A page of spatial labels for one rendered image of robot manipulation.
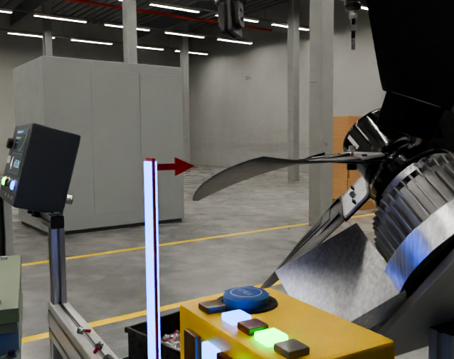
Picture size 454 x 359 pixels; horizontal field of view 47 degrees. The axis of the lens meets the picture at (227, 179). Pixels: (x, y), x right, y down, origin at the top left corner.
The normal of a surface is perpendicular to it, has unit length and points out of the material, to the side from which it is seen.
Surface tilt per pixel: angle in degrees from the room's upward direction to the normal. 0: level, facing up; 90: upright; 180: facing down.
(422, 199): 66
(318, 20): 90
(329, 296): 55
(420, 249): 84
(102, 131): 90
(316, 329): 0
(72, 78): 90
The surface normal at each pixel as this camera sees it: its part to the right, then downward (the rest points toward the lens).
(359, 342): -0.01, -1.00
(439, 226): -0.62, -0.29
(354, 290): -0.35, -0.51
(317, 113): -0.80, 0.05
